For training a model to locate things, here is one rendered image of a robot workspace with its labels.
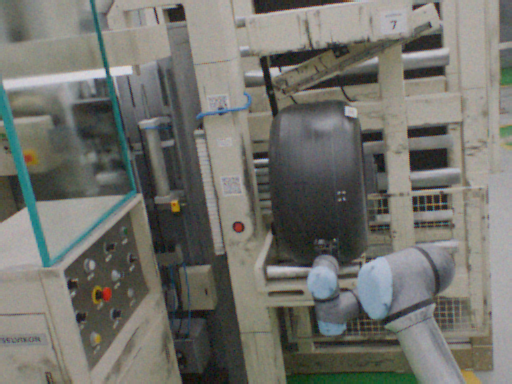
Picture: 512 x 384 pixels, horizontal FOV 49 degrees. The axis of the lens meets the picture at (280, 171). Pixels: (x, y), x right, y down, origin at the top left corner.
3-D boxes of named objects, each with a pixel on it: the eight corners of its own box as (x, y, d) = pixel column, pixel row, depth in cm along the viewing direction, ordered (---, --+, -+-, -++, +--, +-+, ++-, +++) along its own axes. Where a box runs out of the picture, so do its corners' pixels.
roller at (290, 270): (266, 271, 205) (265, 281, 202) (264, 263, 202) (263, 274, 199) (362, 265, 199) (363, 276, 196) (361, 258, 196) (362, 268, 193)
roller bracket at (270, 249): (257, 293, 198) (253, 268, 195) (274, 245, 236) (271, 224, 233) (266, 292, 197) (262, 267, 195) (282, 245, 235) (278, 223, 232)
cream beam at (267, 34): (249, 58, 211) (244, 17, 207) (261, 51, 235) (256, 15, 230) (414, 37, 200) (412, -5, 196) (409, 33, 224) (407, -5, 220)
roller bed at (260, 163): (248, 226, 246) (238, 162, 238) (254, 214, 260) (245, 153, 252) (292, 223, 243) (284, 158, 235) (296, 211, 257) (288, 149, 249)
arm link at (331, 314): (362, 326, 155) (355, 289, 153) (328, 341, 150) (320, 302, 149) (347, 318, 162) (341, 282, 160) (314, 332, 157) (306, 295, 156)
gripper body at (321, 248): (339, 236, 173) (336, 248, 161) (342, 263, 174) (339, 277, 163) (314, 238, 174) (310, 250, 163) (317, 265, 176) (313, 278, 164)
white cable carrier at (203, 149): (215, 254, 210) (193, 131, 196) (218, 249, 214) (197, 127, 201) (227, 254, 209) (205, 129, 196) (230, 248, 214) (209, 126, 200)
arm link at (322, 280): (309, 304, 149) (303, 274, 148) (313, 288, 160) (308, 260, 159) (338, 300, 148) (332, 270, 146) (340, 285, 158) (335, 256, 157)
